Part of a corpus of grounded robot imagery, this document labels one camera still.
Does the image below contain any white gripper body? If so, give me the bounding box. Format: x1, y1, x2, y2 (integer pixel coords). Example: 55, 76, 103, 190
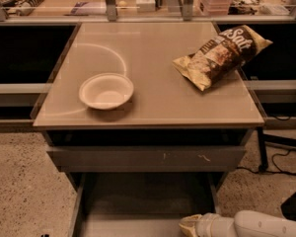
195, 213, 236, 237

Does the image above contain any black table leg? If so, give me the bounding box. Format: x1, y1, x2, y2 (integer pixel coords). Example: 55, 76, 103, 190
257, 126, 268, 172

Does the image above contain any black floor cable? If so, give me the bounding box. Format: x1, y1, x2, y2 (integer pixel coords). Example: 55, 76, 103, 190
236, 149, 296, 178

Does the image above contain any brown chip bag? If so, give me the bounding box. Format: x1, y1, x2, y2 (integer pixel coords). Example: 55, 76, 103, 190
173, 25, 272, 91

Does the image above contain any black coiled tool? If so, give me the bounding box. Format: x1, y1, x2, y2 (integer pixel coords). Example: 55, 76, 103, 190
16, 0, 44, 16

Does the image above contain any grey drawer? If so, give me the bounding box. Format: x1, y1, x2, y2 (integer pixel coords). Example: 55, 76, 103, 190
46, 146, 245, 173
68, 173, 219, 237

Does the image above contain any white paper bowl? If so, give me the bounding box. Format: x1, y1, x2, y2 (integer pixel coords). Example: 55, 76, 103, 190
79, 73, 134, 110

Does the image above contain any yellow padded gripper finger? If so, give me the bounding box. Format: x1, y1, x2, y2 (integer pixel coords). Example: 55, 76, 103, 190
179, 214, 202, 237

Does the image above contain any grey drawer cabinet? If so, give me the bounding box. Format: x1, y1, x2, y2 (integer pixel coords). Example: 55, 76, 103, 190
30, 21, 265, 237

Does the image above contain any purple white booklet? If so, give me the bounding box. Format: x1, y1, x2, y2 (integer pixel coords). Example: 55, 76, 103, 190
70, 2, 107, 16

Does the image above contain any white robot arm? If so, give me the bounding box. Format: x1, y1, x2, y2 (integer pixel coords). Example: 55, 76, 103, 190
179, 210, 296, 237

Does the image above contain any white tissue box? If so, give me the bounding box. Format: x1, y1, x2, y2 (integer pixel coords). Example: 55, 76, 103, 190
135, 0, 156, 12

